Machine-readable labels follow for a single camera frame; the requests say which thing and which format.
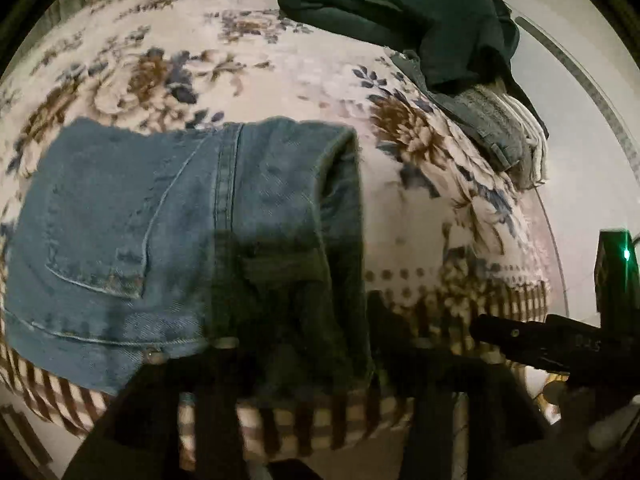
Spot blue denim jeans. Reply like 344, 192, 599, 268
4, 117, 372, 399

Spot floral bed blanket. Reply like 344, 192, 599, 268
0, 0, 566, 466

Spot folded grey clothes stack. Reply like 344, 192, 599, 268
387, 51, 549, 191

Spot dark green garment pile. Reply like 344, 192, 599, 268
276, 0, 522, 97

